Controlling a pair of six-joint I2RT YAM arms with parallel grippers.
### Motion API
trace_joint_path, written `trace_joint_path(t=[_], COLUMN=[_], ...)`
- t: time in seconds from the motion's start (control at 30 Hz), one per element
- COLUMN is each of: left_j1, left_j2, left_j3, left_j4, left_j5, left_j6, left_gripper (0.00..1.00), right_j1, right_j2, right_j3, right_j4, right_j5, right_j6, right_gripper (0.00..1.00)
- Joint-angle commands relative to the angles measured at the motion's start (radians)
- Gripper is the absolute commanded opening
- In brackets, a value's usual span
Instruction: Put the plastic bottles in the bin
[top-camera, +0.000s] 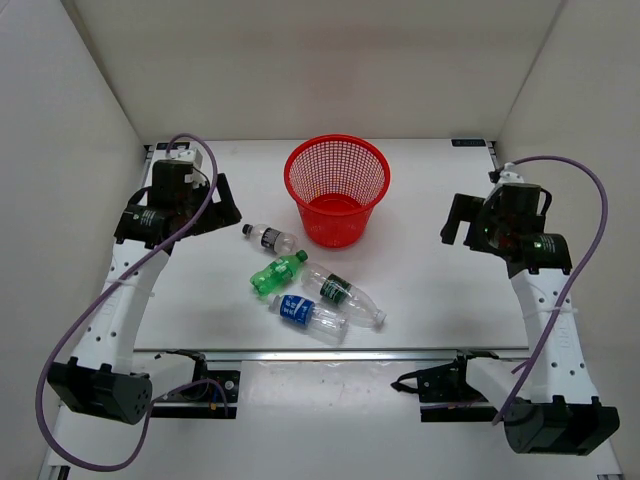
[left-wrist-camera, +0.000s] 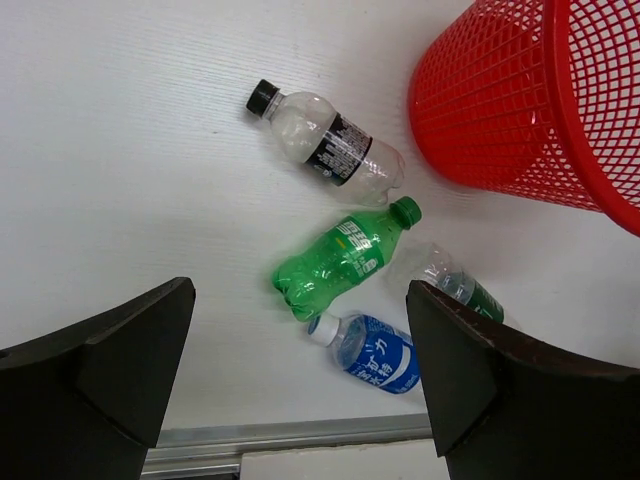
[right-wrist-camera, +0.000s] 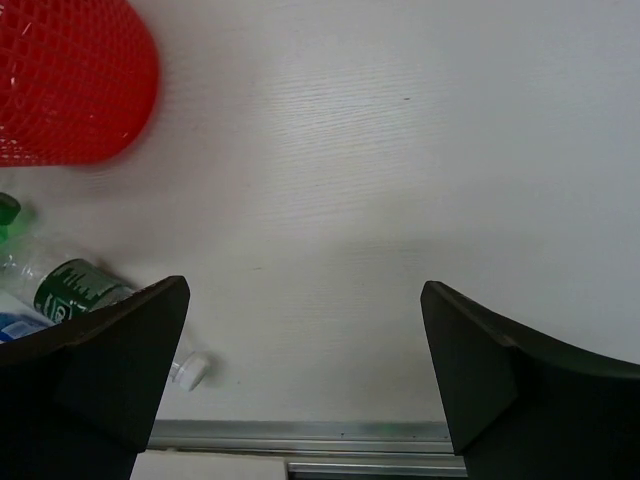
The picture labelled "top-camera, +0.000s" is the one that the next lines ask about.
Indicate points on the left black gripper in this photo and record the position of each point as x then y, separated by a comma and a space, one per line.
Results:
220, 214

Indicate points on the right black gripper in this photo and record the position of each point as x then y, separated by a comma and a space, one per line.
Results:
466, 209

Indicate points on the small bottle black label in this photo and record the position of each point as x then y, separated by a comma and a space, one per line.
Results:
270, 239

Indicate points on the green plastic bottle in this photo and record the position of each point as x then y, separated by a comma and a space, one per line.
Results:
278, 274

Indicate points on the clear bottle green label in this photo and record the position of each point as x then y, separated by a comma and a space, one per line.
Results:
340, 293

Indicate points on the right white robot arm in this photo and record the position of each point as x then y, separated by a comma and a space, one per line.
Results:
550, 405

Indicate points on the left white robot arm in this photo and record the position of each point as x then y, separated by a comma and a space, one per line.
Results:
101, 379

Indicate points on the red mesh plastic bin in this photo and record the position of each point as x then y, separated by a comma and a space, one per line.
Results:
336, 181

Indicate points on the right table corner label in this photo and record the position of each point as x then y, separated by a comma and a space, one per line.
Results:
468, 142

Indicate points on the clear bottle blue label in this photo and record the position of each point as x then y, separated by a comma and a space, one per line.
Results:
310, 318

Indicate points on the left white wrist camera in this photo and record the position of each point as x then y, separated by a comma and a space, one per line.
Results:
185, 159

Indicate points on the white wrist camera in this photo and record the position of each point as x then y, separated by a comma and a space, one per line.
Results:
185, 159
506, 175

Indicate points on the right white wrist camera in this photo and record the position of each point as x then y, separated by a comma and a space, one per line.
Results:
506, 175

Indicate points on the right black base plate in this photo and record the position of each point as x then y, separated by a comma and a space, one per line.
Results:
444, 393

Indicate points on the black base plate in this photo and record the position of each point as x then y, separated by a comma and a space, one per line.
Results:
215, 397
444, 393

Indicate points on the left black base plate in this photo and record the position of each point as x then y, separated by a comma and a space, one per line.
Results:
215, 397

